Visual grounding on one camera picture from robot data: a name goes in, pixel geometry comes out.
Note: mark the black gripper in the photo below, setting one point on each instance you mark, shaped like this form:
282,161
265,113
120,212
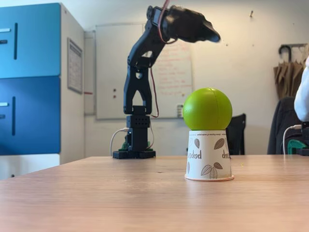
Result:
201,22

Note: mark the green foam ball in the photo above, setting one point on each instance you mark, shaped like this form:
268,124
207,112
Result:
207,109

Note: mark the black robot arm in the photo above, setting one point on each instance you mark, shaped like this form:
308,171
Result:
130,84

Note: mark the white leaf-print paper cup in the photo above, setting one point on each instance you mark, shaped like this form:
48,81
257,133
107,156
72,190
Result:
208,157

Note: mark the black office chair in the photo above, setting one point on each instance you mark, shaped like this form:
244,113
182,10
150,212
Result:
237,135

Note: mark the white-sleeved person's arm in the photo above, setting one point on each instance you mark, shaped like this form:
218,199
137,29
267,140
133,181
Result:
303,101

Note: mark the dark jacket on chair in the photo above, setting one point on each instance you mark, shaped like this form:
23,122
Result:
280,125

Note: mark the green base clamp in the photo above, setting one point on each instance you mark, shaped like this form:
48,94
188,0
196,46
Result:
150,145
125,146

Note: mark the framed notice sheet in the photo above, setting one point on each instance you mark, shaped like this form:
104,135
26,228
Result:
74,65

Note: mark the blue and white locker cabinet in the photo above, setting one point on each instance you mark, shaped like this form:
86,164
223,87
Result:
36,84

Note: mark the wall hook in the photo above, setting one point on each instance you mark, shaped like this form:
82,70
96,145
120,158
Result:
251,14

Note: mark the wall whiteboard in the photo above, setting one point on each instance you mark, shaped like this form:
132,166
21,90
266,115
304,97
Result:
108,72

